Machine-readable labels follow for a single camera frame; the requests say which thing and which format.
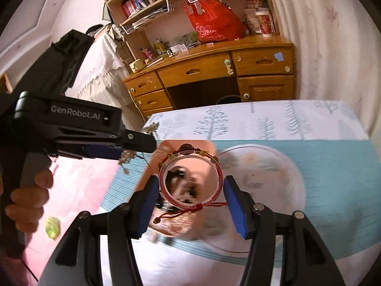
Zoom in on pink plastic tray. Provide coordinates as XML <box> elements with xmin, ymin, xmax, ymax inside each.
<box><xmin>135</xmin><ymin>139</ymin><xmax>221</xmax><ymax>239</ymax></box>

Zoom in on black bead bracelet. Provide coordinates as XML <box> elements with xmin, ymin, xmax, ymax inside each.
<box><xmin>167</xmin><ymin>167</ymin><xmax>197</xmax><ymax>199</ymax></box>

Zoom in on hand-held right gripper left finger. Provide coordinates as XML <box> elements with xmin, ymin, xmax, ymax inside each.
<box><xmin>39</xmin><ymin>175</ymin><xmax>161</xmax><ymax>286</ymax></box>

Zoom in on person's left hand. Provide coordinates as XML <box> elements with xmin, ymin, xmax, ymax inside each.
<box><xmin>6</xmin><ymin>168</ymin><xmax>55</xmax><ymax>233</ymax></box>

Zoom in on dark round bin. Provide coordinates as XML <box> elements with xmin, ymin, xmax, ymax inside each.
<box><xmin>216</xmin><ymin>95</ymin><xmax>242</xmax><ymax>106</ymax></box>

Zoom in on wooden desk hutch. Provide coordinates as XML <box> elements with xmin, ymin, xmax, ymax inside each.
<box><xmin>92</xmin><ymin>0</ymin><xmax>280</xmax><ymax>69</ymax></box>

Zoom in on red string bead bracelet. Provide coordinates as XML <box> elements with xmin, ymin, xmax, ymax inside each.
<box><xmin>153</xmin><ymin>144</ymin><xmax>229</xmax><ymax>225</ymax></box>

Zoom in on clear red bangle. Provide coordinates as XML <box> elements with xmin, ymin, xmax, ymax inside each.
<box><xmin>158</xmin><ymin>151</ymin><xmax>224</xmax><ymax>208</ymax></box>

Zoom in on red paper cup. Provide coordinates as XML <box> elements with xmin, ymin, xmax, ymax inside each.
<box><xmin>255</xmin><ymin>10</ymin><xmax>276</xmax><ymax>37</ymax></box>

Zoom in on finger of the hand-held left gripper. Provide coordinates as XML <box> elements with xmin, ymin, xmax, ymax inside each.
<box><xmin>119</xmin><ymin>129</ymin><xmax>157</xmax><ymax>153</ymax></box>
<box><xmin>57</xmin><ymin>144</ymin><xmax>127</xmax><ymax>160</ymax></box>

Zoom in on row of books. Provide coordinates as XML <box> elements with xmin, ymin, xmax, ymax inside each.
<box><xmin>121</xmin><ymin>0</ymin><xmax>150</xmax><ymax>19</ymax></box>

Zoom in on red plastic bag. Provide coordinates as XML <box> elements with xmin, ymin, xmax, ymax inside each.
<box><xmin>183</xmin><ymin>0</ymin><xmax>248</xmax><ymax>44</ymax></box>

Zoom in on floral mug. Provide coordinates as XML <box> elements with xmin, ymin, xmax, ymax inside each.
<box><xmin>245</xmin><ymin>8</ymin><xmax>260</xmax><ymax>34</ymax></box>

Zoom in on pink blanket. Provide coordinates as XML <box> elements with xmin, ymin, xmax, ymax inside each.
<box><xmin>25</xmin><ymin>155</ymin><xmax>127</xmax><ymax>277</ymax></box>

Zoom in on white lace-covered furniture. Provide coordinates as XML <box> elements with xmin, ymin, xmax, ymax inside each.
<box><xmin>65</xmin><ymin>24</ymin><xmax>133</xmax><ymax>109</ymax></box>

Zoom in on white pearl bracelet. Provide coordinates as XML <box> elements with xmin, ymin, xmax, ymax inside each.
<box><xmin>170</xmin><ymin>176</ymin><xmax>206</xmax><ymax>204</ymax></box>

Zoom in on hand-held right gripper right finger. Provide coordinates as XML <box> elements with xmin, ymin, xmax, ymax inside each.
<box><xmin>223</xmin><ymin>175</ymin><xmax>346</xmax><ymax>286</ymax></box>

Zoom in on green wrapper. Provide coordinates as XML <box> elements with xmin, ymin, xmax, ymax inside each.
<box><xmin>44</xmin><ymin>216</ymin><xmax>61</xmax><ymax>240</ymax></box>

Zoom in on tree print tablecloth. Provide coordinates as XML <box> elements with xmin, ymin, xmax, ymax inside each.
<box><xmin>100</xmin><ymin>100</ymin><xmax>376</xmax><ymax>286</ymax></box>

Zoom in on wooden desk with drawers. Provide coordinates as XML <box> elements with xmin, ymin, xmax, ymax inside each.
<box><xmin>123</xmin><ymin>36</ymin><xmax>296</xmax><ymax>120</ymax></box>

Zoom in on white leaf print curtain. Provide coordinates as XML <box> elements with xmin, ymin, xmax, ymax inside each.
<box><xmin>264</xmin><ymin>0</ymin><xmax>381</xmax><ymax>143</ymax></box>

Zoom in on gold brooch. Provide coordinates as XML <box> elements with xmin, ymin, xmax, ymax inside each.
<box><xmin>118</xmin><ymin>123</ymin><xmax>160</xmax><ymax>175</ymax></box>

